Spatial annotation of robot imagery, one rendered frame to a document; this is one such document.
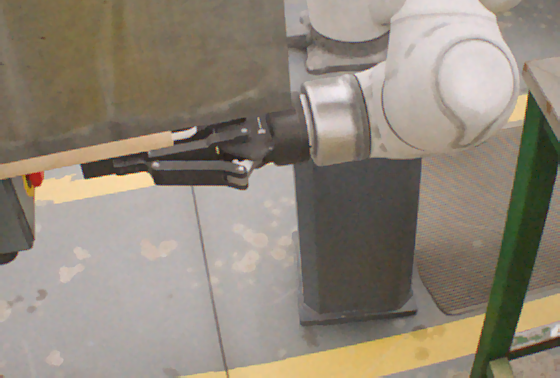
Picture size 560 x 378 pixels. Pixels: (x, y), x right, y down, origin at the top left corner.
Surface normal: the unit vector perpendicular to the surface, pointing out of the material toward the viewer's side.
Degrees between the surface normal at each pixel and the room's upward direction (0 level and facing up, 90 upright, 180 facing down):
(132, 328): 0
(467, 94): 49
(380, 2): 90
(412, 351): 0
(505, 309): 87
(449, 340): 0
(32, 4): 90
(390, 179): 90
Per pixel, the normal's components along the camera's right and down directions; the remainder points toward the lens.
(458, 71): 0.16, 0.15
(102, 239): -0.06, -0.69
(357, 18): 0.07, 0.75
